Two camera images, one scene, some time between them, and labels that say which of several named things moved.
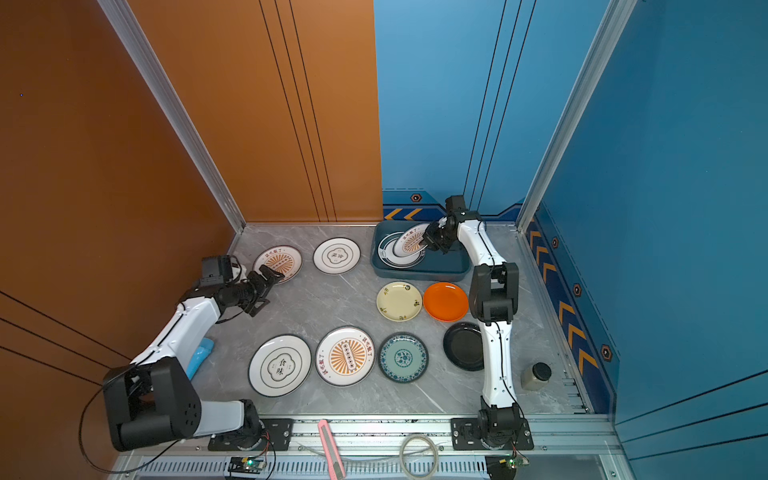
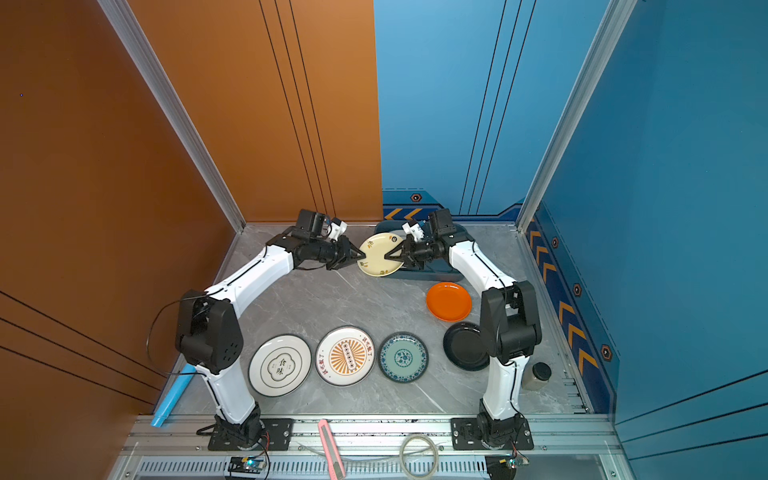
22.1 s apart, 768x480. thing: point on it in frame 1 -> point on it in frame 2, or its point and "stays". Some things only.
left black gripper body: x=247 y=295 -> x=335 y=255
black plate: x=463 y=344 stays
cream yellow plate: x=399 y=301 -> x=375 y=248
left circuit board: x=252 y=464 stays
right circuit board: x=504 y=467 stays
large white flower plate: x=278 y=365 stays
